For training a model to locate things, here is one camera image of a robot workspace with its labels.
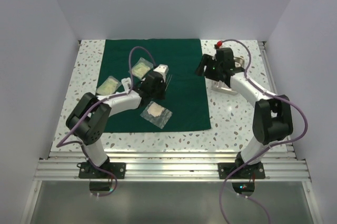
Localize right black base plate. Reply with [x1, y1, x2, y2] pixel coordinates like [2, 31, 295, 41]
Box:
[217, 162, 264, 192]

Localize dark green surgical cloth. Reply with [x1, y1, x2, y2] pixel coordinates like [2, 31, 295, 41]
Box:
[97, 39, 211, 133]

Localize suture packet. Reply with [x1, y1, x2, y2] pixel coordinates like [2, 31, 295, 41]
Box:
[121, 77, 132, 94]

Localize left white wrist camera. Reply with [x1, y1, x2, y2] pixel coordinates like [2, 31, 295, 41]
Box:
[153, 64, 169, 78]

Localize thin dark tweezers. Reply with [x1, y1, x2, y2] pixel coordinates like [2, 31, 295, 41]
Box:
[165, 75, 173, 91]

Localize far glove packet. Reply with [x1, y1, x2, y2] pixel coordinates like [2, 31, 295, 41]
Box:
[129, 57, 153, 80]

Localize glove packet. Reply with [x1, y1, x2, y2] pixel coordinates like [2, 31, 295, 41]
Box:
[96, 76, 122, 96]
[129, 57, 153, 80]

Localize stainless steel tray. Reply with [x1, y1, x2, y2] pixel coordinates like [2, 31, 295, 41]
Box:
[211, 56, 245, 95]

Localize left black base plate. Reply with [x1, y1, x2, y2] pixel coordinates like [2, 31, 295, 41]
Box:
[76, 161, 126, 179]

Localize bagged cotton pad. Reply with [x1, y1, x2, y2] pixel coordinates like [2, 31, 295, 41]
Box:
[140, 101, 172, 129]

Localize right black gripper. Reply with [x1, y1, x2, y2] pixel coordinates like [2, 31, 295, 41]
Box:
[194, 54, 223, 82]

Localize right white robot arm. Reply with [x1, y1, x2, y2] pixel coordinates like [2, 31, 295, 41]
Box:
[195, 48, 293, 178]

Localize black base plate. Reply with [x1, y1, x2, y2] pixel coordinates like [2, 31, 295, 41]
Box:
[217, 162, 264, 192]
[76, 161, 126, 179]

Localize near glove packet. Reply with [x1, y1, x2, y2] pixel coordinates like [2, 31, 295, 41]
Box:
[96, 76, 122, 96]

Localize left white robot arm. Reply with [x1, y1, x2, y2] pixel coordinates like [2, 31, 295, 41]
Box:
[65, 70, 166, 178]

